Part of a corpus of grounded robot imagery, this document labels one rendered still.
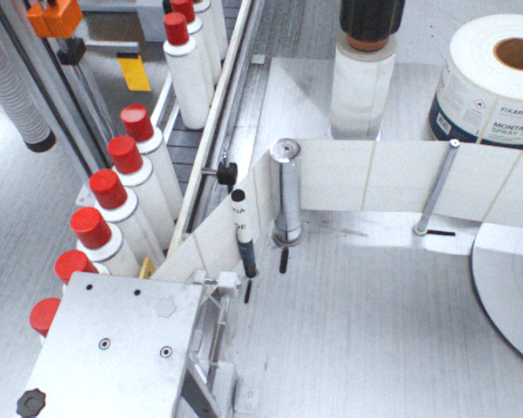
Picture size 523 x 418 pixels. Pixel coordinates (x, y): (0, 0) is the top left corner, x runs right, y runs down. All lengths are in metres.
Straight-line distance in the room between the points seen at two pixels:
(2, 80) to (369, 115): 0.49
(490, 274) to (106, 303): 0.50
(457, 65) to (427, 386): 0.44
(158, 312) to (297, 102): 0.60
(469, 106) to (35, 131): 0.58
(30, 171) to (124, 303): 0.62
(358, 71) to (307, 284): 0.30
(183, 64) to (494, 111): 0.46
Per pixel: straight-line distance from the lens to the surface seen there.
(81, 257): 0.50
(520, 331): 0.69
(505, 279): 0.71
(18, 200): 0.94
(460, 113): 0.78
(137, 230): 0.59
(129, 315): 0.38
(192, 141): 0.84
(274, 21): 1.18
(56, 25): 0.60
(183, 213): 0.70
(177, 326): 0.37
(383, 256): 0.70
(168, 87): 0.83
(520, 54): 0.86
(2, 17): 0.67
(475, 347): 0.67
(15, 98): 0.57
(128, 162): 0.57
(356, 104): 0.73
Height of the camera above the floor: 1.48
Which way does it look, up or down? 55 degrees down
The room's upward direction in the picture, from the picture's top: 6 degrees counter-clockwise
